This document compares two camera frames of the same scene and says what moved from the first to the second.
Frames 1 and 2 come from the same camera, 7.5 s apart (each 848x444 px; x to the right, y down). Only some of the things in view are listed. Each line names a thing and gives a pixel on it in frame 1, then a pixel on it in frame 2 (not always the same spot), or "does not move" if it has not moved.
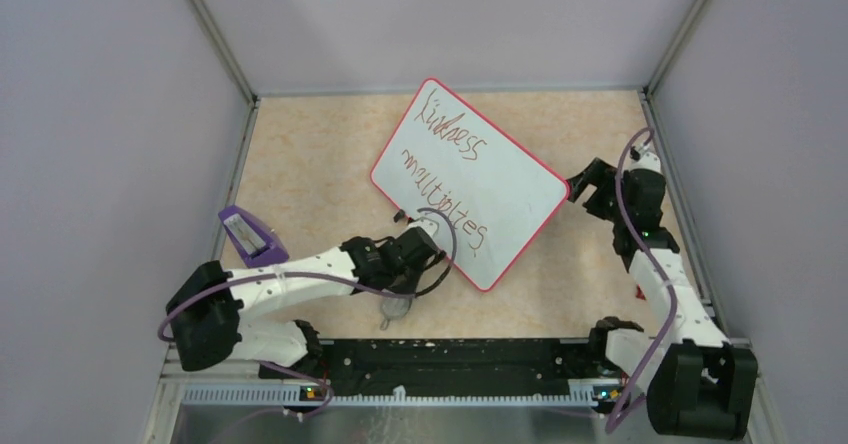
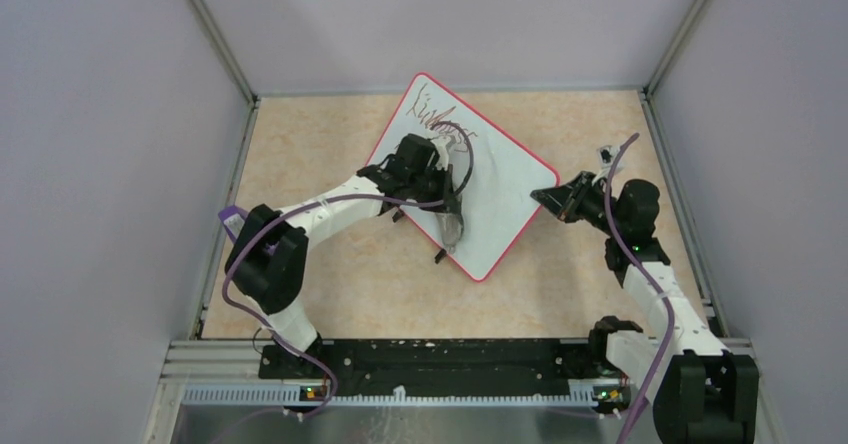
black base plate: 451,366 does not move
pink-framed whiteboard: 491,194 does not move
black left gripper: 412,285 → 445,191
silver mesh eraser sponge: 393,308 → 451,228
